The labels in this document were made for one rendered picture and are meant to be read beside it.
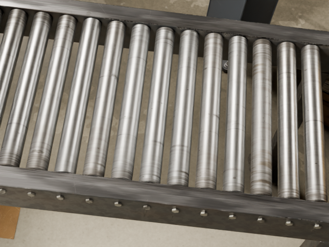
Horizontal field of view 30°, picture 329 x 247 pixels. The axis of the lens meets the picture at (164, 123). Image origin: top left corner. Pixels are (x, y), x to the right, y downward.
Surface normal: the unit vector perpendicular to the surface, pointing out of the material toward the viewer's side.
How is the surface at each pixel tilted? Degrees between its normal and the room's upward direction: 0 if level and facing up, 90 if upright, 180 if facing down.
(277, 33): 0
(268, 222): 90
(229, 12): 90
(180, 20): 0
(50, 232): 0
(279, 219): 90
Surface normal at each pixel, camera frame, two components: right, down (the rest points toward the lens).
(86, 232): 0.08, -0.50
